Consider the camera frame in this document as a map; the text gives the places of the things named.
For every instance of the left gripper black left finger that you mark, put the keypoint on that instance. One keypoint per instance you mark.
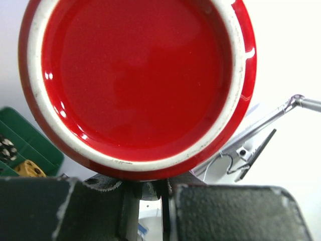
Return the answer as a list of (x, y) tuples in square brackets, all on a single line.
[(100, 208)]

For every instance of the red mug black handle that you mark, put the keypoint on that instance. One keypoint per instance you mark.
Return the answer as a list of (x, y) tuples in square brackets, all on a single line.
[(138, 90)]

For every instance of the black white rolled tie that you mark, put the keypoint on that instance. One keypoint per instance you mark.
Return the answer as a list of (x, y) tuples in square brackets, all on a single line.
[(8, 150)]

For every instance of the green divided organizer tray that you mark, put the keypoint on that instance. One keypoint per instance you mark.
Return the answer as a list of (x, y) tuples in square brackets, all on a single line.
[(29, 143)]

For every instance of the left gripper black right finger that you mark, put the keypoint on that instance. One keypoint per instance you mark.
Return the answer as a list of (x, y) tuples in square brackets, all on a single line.
[(203, 212)]

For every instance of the yellow black rolled tie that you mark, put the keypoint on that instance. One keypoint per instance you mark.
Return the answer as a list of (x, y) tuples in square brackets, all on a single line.
[(29, 169)]

